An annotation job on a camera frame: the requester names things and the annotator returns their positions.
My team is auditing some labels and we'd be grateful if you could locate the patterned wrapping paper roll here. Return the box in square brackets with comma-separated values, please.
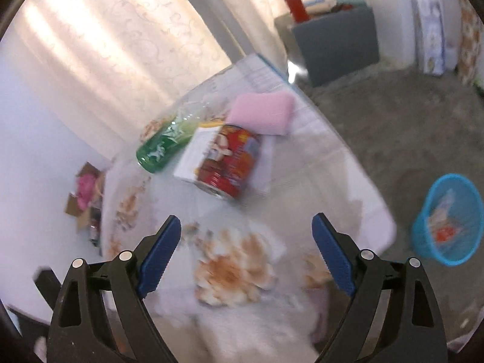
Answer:
[456, 0, 484, 86]

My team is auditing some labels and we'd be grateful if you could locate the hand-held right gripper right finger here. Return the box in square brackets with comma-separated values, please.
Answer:
[311, 213, 443, 363]

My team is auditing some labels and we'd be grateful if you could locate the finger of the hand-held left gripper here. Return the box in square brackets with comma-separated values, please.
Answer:
[33, 267, 63, 311]

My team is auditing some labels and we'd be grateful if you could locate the pink fluffy item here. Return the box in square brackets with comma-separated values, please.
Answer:
[76, 174, 97, 210]

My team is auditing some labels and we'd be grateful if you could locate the red drink can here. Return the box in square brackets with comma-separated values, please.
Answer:
[195, 124, 262, 200]

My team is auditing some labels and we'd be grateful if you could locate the pink sponge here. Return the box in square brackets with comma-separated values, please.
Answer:
[227, 93, 296, 137]

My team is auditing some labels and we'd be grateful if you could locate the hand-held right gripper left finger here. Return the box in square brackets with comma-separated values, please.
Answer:
[47, 215, 182, 363]

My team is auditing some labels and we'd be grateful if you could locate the cream paper roll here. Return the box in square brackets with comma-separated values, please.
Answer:
[304, 3, 335, 16]

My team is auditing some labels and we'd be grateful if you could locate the cream patterned curtain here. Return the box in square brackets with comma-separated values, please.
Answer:
[8, 0, 233, 114]
[200, 0, 333, 67]

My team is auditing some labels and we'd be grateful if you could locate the brown cardboard box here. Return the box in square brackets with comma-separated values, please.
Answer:
[64, 162, 108, 231]

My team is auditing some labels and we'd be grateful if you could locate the green plastic bottle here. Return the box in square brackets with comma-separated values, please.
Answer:
[136, 98, 227, 174]

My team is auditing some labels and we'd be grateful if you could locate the blue mesh waste basket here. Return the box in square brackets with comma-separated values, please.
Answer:
[412, 174, 479, 266]

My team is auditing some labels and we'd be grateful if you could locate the white tissue pack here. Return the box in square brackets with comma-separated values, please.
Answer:
[411, 0, 447, 75]

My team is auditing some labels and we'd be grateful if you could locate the red thermos bottle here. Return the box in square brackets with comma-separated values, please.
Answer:
[283, 0, 310, 23]

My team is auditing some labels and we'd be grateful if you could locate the white paper card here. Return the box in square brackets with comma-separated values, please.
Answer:
[174, 126, 273, 193]

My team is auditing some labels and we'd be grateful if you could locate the grey cabinet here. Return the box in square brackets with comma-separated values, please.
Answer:
[274, 5, 381, 87]

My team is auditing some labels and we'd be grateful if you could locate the floral tablecloth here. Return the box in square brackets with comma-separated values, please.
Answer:
[100, 54, 397, 311]

